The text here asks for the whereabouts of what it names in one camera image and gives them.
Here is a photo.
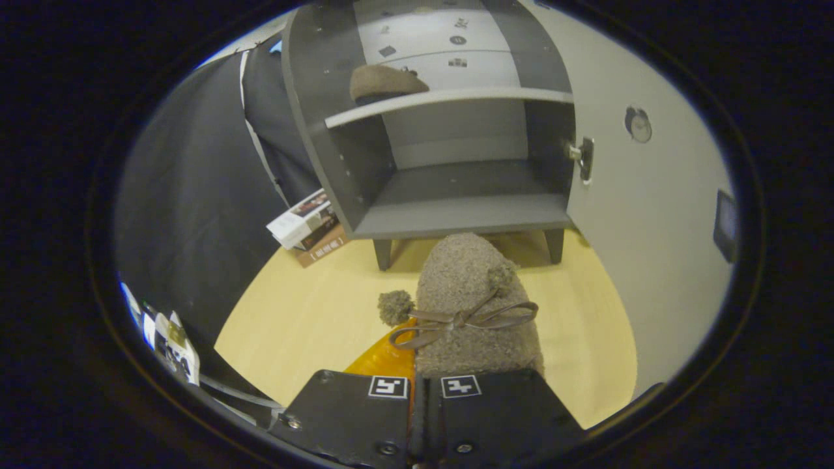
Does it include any white book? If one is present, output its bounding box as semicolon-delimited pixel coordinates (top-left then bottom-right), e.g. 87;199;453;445
266;189;333;250

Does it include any brown fuzzy shoe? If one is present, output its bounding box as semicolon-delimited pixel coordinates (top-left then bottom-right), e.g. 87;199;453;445
349;64;431;105
378;233;545;378

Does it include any grey shoe cabinet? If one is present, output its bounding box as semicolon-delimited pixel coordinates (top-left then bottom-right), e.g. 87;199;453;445
281;0;577;271

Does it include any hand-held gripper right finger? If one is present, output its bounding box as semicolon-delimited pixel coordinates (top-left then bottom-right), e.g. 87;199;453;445
417;369;584;469

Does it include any white side table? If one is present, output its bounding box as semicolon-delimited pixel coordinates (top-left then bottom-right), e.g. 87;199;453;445
140;306;201;386

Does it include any light grey shoe cabinet door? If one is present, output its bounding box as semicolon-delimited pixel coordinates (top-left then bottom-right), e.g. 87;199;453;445
521;0;740;398

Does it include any brown book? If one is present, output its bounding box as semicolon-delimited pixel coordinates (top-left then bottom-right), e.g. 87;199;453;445
293;225;349;268

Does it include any black backdrop cloth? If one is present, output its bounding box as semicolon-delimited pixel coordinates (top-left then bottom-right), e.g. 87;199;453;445
114;33;326;391

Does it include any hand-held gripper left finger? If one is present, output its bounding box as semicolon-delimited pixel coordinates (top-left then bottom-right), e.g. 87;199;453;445
268;319;418;469

